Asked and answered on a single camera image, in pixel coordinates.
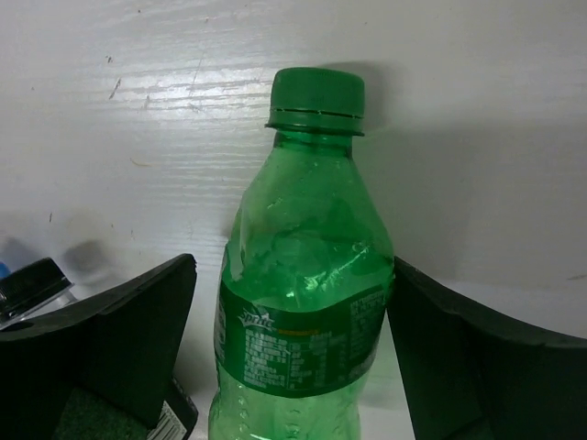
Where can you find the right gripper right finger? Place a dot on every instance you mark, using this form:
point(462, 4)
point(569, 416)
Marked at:
point(470, 372)

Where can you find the green Sprite bottle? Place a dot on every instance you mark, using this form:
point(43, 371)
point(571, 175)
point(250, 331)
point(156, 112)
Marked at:
point(307, 273)

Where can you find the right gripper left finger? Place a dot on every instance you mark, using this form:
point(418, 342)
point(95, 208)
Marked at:
point(102, 367)

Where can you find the black label clear bottle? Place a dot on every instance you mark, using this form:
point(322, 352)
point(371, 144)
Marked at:
point(38, 288)

